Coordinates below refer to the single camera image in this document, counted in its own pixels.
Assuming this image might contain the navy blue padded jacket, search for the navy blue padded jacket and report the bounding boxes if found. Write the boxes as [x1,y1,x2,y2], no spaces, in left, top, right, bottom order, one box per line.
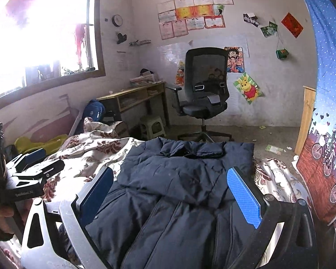
[86,138,254,268]

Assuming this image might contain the person's left hand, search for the person's left hand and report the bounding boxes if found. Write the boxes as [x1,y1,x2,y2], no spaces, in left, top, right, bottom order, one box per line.
[0,199,32,234]

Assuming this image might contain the yellow green plastic item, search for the yellow green plastic item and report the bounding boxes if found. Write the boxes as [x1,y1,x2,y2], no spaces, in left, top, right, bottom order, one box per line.
[14,134,68,156]

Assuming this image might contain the blue cartoon print curtain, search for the blue cartoon print curtain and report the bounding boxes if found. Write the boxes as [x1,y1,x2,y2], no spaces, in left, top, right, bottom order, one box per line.
[297,0,336,224]

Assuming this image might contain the floral white red bedspread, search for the floral white red bedspread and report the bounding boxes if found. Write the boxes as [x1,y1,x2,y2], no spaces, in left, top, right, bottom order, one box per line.
[0,117,310,269]

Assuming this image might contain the blue suitcase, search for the blue suitcase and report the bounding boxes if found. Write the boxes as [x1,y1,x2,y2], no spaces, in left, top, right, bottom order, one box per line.
[74,99,106,135]

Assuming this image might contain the pale green plastic stool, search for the pale green plastic stool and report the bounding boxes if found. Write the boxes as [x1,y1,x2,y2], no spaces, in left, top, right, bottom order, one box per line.
[140,115,166,140]

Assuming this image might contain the wooden desk with shelf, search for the wooden desk with shelf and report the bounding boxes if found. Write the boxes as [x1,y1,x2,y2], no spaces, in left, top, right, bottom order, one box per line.
[97,81,170,128]

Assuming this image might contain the light wooden cabinet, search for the light wooden cabinet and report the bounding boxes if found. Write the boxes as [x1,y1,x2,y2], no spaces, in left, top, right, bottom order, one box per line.
[294,86,316,156]

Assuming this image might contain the Winnie the Pooh poster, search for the Winnie the Pooh poster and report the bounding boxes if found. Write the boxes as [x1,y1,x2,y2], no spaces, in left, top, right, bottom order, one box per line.
[234,72,263,104]

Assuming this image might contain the stack of books on desk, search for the stack of books on desk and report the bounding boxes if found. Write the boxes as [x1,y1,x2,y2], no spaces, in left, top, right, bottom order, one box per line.
[130,69,159,87]

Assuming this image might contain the black mesh office chair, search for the black mesh office chair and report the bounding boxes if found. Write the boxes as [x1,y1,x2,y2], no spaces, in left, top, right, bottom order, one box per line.
[166,47,234,143]

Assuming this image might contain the green hanging pouch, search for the green hanging pouch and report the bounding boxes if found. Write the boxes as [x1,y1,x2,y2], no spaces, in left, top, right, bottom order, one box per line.
[276,49,289,60]

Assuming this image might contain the anime character poster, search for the anime character poster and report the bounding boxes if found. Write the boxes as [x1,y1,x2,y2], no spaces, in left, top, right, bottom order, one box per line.
[224,47,245,74]

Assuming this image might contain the colourful poster behind chair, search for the colourful poster behind chair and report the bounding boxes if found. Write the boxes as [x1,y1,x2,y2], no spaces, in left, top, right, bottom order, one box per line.
[175,61,185,86]

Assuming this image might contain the window with wooden frame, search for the window with wooden frame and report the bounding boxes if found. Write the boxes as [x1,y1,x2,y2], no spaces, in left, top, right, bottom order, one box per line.
[0,0,106,109]

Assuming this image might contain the black wall hook item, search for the black wall hook item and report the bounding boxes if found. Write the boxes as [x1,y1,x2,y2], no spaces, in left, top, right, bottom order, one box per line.
[117,33,127,44]

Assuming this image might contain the small wall shelf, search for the small wall shelf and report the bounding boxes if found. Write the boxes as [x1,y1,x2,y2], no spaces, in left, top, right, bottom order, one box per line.
[129,39,152,47]

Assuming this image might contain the round wall clock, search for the round wall clock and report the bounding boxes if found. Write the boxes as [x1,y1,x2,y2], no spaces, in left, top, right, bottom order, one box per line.
[112,14,123,27]

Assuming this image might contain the green picture on wall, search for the green picture on wall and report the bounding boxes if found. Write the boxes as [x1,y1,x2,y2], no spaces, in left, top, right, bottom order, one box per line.
[260,21,278,38]

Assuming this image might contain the red paper on wall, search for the red paper on wall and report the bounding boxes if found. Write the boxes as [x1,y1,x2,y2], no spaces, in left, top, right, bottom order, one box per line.
[281,12,304,38]

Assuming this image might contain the photos on wall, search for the photos on wall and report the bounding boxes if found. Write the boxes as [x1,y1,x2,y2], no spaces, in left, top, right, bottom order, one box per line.
[243,13,260,27]

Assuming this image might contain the certificates on wall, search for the certificates on wall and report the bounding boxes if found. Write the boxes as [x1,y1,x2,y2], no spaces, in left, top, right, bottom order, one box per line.
[157,0,234,40]

